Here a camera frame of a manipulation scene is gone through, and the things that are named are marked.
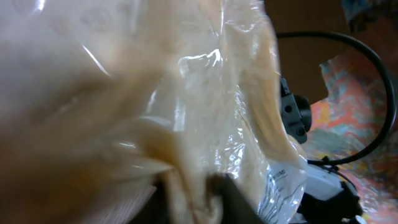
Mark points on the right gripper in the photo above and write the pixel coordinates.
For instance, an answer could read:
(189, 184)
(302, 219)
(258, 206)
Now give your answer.
(295, 113)

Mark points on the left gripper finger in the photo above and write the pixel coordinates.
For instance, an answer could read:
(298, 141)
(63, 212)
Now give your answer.
(235, 208)

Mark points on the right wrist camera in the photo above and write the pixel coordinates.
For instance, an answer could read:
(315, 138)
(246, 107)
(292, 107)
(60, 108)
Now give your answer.
(322, 184)

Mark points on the beige snack pouch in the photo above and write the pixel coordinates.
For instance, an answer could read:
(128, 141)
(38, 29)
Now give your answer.
(102, 99)

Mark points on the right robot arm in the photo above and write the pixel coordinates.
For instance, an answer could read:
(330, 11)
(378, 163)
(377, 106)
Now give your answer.
(342, 208)

